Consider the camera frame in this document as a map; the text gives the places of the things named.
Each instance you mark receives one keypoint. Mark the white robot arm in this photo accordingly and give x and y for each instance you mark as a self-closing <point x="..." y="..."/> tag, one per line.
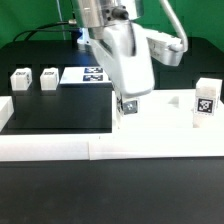
<point x="95" y="15"/>

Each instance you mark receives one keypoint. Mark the white base AprilTag sheet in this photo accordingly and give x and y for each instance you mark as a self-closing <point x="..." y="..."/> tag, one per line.
<point x="81" y="75"/>

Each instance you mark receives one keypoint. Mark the white U-shaped obstacle fence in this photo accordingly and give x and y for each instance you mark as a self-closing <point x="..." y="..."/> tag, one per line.
<point x="155" y="143"/>

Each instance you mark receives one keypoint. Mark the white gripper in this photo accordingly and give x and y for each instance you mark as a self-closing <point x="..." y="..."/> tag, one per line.
<point x="124" y="56"/>

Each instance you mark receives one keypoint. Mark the white square tabletop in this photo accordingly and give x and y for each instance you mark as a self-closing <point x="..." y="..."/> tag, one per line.
<point x="162" y="109"/>

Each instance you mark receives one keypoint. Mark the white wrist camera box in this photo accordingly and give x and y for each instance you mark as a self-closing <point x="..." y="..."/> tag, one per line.
<point x="164" y="47"/>

